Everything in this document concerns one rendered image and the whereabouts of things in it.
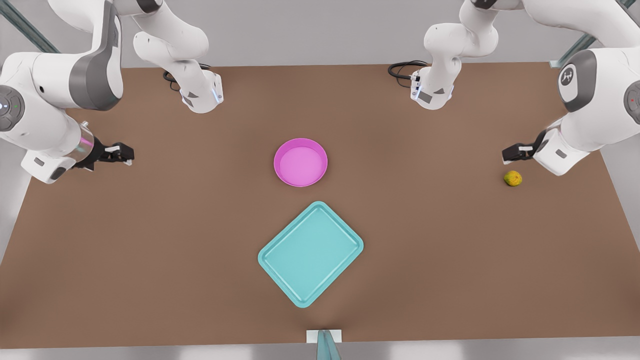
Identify pink round plate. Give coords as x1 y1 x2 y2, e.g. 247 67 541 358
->
273 138 329 188

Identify teal rectangular tray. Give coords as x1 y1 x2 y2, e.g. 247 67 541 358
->
257 201 365 309

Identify black cable loop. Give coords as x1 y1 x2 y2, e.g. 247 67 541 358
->
163 63 212 93
387 60 431 89

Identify silver frame post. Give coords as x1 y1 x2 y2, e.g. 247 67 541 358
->
306 329 344 360
549 0 640 69
0 0 61 55

